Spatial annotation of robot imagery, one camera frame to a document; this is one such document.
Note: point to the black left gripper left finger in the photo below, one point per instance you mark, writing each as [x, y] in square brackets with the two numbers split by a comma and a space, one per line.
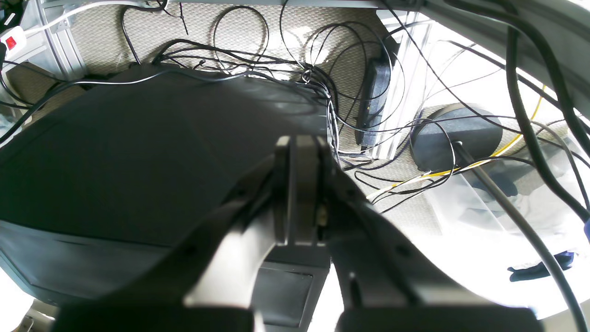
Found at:
[206, 284]

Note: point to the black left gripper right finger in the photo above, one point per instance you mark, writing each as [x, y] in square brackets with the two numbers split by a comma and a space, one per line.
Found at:
[387, 284]

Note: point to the dark blue t-shirt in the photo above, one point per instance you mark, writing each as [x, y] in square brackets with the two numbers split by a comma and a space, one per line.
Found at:
[564, 259]

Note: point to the round black stand base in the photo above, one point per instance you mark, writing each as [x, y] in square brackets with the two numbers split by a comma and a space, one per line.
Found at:
[472, 125]

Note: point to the black power adapter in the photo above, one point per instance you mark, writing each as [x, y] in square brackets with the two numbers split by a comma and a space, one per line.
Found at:
[374, 88]

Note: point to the white power strip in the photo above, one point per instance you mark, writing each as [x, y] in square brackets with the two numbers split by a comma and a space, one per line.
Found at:
[15, 40]

